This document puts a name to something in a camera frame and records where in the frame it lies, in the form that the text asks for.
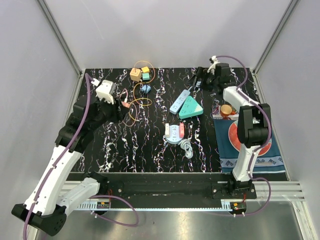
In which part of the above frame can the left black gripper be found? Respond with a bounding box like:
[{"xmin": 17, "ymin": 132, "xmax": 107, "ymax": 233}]
[{"xmin": 89, "ymin": 95, "xmax": 130, "ymax": 131}]

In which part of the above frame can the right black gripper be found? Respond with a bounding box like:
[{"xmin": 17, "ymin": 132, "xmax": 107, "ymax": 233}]
[{"xmin": 186, "ymin": 67, "xmax": 219, "ymax": 93}]

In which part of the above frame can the pink charging cable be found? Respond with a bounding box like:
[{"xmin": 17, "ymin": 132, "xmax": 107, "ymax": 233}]
[{"xmin": 119, "ymin": 87, "xmax": 129, "ymax": 104}]

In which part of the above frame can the pink plug adapter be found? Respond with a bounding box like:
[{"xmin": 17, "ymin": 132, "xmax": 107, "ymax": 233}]
[{"xmin": 178, "ymin": 122, "xmax": 185, "ymax": 139}]

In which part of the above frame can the salmon cube charger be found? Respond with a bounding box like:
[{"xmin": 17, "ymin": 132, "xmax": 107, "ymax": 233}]
[{"xmin": 121, "ymin": 101, "xmax": 130, "ymax": 109}]

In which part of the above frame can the white cube charger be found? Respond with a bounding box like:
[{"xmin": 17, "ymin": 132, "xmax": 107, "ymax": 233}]
[{"xmin": 164, "ymin": 123, "xmax": 170, "ymax": 138}]

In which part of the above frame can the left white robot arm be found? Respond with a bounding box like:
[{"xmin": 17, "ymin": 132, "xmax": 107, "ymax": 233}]
[{"xmin": 11, "ymin": 96, "xmax": 129, "ymax": 236}]

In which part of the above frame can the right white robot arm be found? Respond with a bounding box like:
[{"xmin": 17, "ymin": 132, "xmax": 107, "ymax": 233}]
[{"xmin": 193, "ymin": 63, "xmax": 272, "ymax": 199}]

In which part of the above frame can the orange cup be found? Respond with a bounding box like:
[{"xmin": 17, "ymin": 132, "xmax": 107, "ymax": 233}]
[{"xmin": 220, "ymin": 104, "xmax": 233, "ymax": 118}]

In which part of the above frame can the teal triangular power strip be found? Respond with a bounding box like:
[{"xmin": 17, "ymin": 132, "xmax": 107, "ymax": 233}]
[{"xmin": 178, "ymin": 96, "xmax": 204, "ymax": 119}]

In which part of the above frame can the blue cube charger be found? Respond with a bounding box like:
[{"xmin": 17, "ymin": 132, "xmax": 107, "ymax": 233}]
[{"xmin": 140, "ymin": 84, "xmax": 151, "ymax": 96}]

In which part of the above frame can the wooden cube charger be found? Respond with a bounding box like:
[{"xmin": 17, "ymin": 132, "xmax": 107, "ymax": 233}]
[{"xmin": 129, "ymin": 68, "xmax": 142, "ymax": 82}]

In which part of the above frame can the green cube charger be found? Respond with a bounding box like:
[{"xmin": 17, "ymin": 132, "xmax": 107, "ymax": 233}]
[{"xmin": 142, "ymin": 73, "xmax": 150, "ymax": 81}]

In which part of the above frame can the yellow cube charger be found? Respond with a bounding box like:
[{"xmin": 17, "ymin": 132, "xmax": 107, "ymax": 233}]
[{"xmin": 141, "ymin": 66, "xmax": 150, "ymax": 74}]

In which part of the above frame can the red and green plate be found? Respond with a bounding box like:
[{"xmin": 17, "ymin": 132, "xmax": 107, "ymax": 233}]
[{"xmin": 228, "ymin": 120, "xmax": 272, "ymax": 157}]

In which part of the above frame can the round blue power strip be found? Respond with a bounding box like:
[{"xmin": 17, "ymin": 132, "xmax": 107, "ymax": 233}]
[{"xmin": 164, "ymin": 125, "xmax": 183, "ymax": 145}]

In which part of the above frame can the blue placemat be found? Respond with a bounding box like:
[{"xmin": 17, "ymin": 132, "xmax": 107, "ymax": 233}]
[{"xmin": 213, "ymin": 118, "xmax": 286, "ymax": 174}]

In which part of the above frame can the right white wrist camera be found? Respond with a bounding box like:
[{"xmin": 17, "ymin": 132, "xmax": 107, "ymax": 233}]
[{"xmin": 207, "ymin": 55, "xmax": 220, "ymax": 75}]

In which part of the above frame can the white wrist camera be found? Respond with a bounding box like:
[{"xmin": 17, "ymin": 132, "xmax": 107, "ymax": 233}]
[
  {"xmin": 91, "ymin": 78, "xmax": 116, "ymax": 105},
  {"xmin": 207, "ymin": 55, "xmax": 220, "ymax": 75}
]

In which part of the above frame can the orange charging cable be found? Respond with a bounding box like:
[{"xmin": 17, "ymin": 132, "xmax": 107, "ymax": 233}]
[{"xmin": 127, "ymin": 59, "xmax": 157, "ymax": 127}]

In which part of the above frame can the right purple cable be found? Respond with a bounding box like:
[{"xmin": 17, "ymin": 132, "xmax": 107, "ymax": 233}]
[{"xmin": 216, "ymin": 54, "xmax": 273, "ymax": 217}]

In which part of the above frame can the purple cable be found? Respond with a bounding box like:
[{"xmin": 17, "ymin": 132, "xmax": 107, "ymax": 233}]
[
  {"xmin": 22, "ymin": 72, "xmax": 140, "ymax": 240},
  {"xmin": 216, "ymin": 54, "xmax": 273, "ymax": 217}
]

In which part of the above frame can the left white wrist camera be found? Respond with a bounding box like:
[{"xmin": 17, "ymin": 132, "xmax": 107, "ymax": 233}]
[{"xmin": 91, "ymin": 78, "xmax": 116, "ymax": 105}]

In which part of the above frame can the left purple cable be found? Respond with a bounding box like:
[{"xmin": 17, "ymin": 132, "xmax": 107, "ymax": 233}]
[{"xmin": 22, "ymin": 72, "xmax": 140, "ymax": 240}]

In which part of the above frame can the round strip cable and plug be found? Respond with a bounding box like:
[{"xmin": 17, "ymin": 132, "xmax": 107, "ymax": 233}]
[{"xmin": 179, "ymin": 139, "xmax": 195, "ymax": 159}]

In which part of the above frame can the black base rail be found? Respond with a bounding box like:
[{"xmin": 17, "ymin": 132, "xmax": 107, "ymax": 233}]
[{"xmin": 48, "ymin": 171, "xmax": 288, "ymax": 201}]

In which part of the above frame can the right aluminium post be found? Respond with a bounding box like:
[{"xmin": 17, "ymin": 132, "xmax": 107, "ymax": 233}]
[{"xmin": 252, "ymin": 0, "xmax": 300, "ymax": 75}]

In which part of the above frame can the aluminium post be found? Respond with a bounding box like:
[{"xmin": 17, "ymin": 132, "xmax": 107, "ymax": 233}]
[
  {"xmin": 36, "ymin": 0, "xmax": 84, "ymax": 77},
  {"xmin": 252, "ymin": 0, "xmax": 300, "ymax": 75}
]

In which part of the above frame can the left aluminium post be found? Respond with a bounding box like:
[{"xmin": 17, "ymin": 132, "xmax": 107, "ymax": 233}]
[{"xmin": 36, "ymin": 0, "xmax": 84, "ymax": 77}]

